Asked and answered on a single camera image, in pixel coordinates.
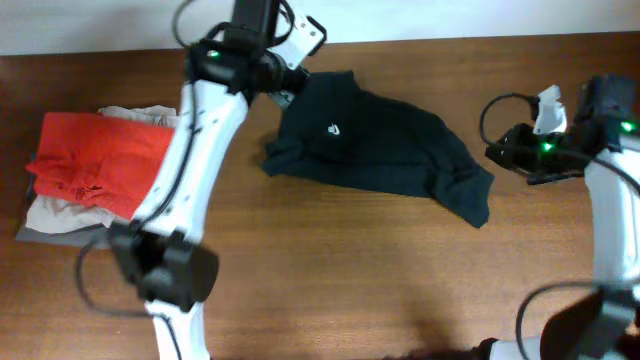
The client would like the right black cable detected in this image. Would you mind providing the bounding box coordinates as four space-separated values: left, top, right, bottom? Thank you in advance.
478 92 640 360

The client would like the red folded shirt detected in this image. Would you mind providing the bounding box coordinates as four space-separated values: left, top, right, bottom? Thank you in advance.
26 112 174 220

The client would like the beige folded shirt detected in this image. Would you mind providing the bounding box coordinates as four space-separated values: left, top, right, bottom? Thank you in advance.
25 105 179 234

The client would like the black Nike t-shirt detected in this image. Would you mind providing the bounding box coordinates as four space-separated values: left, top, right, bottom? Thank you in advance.
262 71 494 228

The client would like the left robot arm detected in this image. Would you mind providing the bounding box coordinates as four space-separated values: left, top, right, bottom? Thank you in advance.
107 0 327 359

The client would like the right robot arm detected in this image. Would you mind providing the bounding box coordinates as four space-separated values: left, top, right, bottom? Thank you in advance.
482 74 639 360

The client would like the grey folded shirt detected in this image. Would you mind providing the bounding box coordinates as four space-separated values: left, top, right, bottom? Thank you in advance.
15 174 110 248

